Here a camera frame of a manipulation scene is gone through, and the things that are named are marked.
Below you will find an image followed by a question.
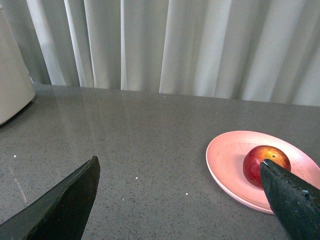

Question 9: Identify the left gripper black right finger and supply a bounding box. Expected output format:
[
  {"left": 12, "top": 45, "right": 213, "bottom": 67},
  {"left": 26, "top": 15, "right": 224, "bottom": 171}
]
[{"left": 260, "top": 159, "right": 320, "bottom": 240}]

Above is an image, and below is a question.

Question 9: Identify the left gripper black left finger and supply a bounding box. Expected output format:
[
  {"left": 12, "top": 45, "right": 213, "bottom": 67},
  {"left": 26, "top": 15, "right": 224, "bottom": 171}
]
[{"left": 0, "top": 156, "right": 101, "bottom": 240}]

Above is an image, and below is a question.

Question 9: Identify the red yellow apple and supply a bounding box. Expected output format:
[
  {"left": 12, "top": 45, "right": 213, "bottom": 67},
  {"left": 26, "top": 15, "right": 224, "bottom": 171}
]
[{"left": 242, "top": 145, "right": 292, "bottom": 189}]

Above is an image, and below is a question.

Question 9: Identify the pink plate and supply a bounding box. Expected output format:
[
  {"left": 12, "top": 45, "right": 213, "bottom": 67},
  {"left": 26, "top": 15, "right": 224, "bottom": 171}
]
[{"left": 206, "top": 130, "right": 320, "bottom": 214}]

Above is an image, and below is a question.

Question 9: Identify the white rounded appliance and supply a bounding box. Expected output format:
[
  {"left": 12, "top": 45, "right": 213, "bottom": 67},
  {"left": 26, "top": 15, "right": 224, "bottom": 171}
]
[{"left": 0, "top": 7, "right": 36, "bottom": 124}]

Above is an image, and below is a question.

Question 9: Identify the white curtain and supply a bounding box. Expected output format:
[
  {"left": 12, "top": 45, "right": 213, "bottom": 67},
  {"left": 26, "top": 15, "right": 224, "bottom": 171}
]
[{"left": 0, "top": 0, "right": 320, "bottom": 106}]

